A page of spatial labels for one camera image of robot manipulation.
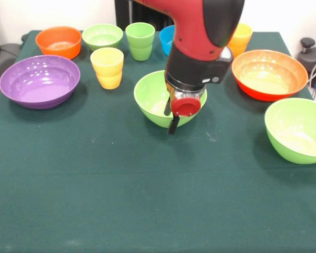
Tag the black knobbed equipment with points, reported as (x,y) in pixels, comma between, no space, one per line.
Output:
(313,60)

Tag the large orange plastic bowl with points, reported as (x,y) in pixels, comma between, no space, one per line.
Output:
(270,76)

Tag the blue plastic bowl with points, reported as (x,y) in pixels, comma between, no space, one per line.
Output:
(166,39)

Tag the large green plastic bowl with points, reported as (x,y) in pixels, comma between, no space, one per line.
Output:
(150,97)
(297,131)

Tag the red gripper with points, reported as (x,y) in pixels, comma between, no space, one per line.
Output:
(186,106)

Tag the small green plastic bowl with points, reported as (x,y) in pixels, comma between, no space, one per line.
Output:
(102,35)

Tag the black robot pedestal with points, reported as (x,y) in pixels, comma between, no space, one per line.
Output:
(125,13)

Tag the small orange plastic bowl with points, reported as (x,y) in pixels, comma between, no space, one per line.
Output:
(59,39)

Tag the dark green table cloth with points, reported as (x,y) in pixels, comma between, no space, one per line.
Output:
(147,171)

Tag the purple plastic bowl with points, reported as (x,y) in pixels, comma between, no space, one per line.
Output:
(39,87)

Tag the yellow plastic cup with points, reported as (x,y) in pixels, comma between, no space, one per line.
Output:
(107,68)
(242,39)

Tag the green plastic cup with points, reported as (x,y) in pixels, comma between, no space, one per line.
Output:
(140,44)

